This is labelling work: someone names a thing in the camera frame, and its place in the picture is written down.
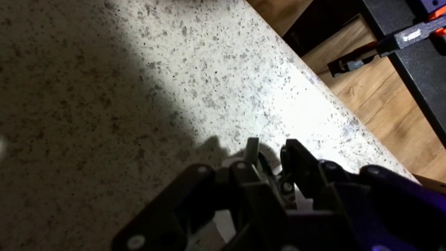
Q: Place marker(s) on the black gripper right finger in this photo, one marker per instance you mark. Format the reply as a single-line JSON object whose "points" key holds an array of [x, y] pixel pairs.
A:
{"points": [[372, 210]]}

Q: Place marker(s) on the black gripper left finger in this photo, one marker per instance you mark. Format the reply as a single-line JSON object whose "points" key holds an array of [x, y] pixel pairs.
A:
{"points": [[172, 214]]}

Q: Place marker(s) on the black robot cart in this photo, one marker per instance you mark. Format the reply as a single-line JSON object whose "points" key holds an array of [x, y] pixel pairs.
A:
{"points": [[423, 88]]}

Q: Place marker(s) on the black orange clamp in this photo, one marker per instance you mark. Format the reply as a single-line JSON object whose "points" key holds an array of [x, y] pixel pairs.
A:
{"points": [[409, 35]]}

